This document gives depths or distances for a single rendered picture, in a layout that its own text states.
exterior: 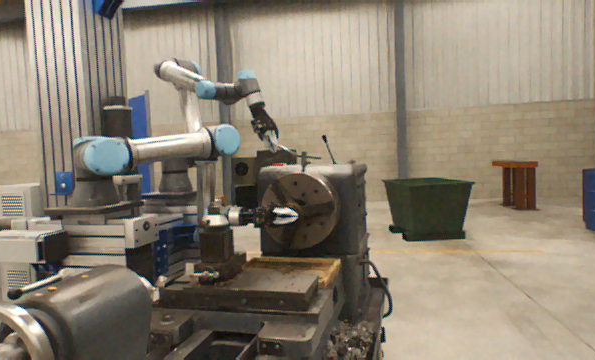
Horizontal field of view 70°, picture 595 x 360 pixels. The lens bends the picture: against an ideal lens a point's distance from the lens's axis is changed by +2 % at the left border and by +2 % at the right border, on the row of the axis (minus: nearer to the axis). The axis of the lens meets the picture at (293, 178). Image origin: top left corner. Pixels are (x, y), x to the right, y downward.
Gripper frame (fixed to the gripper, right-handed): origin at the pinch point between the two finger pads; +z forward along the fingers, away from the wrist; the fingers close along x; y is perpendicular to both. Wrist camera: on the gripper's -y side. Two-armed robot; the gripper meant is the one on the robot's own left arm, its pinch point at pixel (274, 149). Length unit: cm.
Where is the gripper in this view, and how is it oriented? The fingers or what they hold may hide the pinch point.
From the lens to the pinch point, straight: 179.5
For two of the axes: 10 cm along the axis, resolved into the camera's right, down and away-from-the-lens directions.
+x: 9.0, -3.4, -2.7
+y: -2.7, 0.6, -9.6
